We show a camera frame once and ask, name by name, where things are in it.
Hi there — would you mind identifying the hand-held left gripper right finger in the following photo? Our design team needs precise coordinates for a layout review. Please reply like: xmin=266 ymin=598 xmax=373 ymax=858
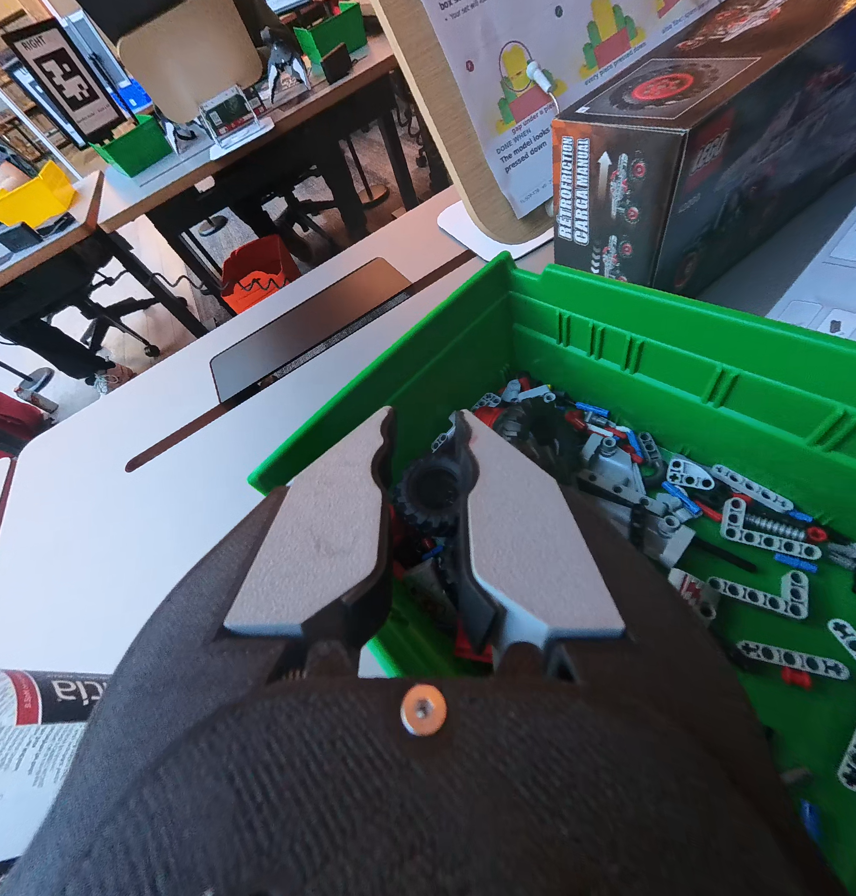
xmin=455 ymin=410 xmax=628 ymax=657

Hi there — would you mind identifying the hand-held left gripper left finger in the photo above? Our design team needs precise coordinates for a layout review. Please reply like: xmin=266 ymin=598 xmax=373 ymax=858
xmin=222 ymin=407 xmax=397 ymax=652

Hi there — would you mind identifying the pile of lego pieces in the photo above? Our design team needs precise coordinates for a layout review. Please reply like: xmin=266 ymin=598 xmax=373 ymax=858
xmin=393 ymin=378 xmax=856 ymax=841

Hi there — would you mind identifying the green parts bin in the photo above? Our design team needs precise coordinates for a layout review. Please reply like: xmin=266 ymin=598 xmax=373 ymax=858
xmin=248 ymin=251 xmax=856 ymax=896

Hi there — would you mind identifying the dark lego set box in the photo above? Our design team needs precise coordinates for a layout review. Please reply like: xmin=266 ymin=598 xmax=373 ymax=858
xmin=550 ymin=0 xmax=856 ymax=298

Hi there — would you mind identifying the orange bin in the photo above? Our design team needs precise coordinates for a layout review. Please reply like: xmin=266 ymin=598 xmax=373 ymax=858
xmin=221 ymin=234 xmax=303 ymax=316

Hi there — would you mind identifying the black office chair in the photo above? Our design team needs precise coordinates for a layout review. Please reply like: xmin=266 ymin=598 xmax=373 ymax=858
xmin=43 ymin=269 xmax=163 ymax=361

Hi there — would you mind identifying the printed magazine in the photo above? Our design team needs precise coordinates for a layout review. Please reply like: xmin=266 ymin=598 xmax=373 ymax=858
xmin=0 ymin=668 xmax=114 ymax=869

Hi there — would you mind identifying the small green bin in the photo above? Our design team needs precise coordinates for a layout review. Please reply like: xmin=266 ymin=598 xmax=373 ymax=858
xmin=92 ymin=114 xmax=173 ymax=179
xmin=293 ymin=2 xmax=367 ymax=60

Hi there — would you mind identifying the clear acrylic holder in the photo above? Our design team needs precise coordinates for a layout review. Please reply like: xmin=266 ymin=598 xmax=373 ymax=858
xmin=198 ymin=85 xmax=275 ymax=149

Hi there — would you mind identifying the white instruction booklet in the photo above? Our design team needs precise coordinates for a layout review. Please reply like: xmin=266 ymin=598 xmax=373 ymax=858
xmin=767 ymin=164 xmax=856 ymax=344

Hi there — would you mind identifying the dark wooden table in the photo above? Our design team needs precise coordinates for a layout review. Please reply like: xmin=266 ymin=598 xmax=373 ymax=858
xmin=95 ymin=31 xmax=464 ymax=337

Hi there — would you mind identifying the yellow bin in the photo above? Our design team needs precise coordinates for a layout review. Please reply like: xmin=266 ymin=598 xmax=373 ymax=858
xmin=0 ymin=160 xmax=75 ymax=228

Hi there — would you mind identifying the wooden board stand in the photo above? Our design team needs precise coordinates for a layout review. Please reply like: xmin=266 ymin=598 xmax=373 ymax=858
xmin=368 ymin=0 xmax=558 ymax=263

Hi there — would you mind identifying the small grey gadget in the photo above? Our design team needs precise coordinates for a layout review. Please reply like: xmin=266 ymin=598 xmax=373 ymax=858
xmin=260 ymin=27 xmax=310 ymax=95

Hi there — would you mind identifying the rounded beige panel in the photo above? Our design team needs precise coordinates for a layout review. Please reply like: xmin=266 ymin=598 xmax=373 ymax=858
xmin=116 ymin=14 xmax=264 ymax=156

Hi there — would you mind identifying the white instruction poster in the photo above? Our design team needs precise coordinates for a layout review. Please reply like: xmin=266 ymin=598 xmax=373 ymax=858
xmin=421 ymin=0 xmax=751 ymax=218

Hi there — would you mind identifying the black tag sign board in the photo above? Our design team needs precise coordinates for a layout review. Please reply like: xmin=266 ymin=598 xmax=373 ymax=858
xmin=1 ymin=17 xmax=138 ymax=151

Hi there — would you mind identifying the grey desk cable flap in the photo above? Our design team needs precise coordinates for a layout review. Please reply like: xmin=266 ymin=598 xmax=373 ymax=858
xmin=210 ymin=257 xmax=414 ymax=405

